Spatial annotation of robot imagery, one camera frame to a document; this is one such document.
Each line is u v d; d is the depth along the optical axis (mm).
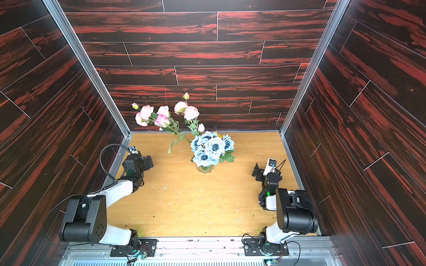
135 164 705
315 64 841
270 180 691
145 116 782
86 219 927
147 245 736
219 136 652
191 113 795
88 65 842
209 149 635
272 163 769
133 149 786
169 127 714
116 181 597
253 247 730
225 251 737
